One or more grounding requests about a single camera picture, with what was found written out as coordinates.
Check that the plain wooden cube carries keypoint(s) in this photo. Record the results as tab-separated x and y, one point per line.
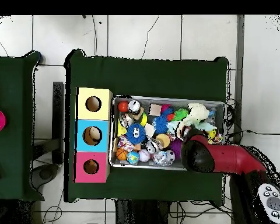
150	130

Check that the globe print ball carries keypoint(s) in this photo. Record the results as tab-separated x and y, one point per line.
133	158

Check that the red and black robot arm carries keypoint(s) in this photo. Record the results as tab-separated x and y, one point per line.
228	158

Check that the blue spiky ball with eyes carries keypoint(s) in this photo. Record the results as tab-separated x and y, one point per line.
135	134

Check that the cream knitted cloth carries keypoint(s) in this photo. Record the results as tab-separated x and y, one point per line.
197	113

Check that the wooden box with three holes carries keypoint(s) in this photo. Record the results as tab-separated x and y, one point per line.
93	115

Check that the small orange basketball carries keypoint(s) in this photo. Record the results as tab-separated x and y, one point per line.
122	154

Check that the white baseball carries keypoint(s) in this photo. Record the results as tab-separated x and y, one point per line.
144	155

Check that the yellow smiley face ball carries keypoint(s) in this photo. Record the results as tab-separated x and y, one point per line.
211	134

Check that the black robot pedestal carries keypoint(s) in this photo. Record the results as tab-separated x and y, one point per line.
142	214

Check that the plain orange ball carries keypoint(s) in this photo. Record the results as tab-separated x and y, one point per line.
123	106

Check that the dark green side tablecloth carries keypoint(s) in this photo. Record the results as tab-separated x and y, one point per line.
11	151

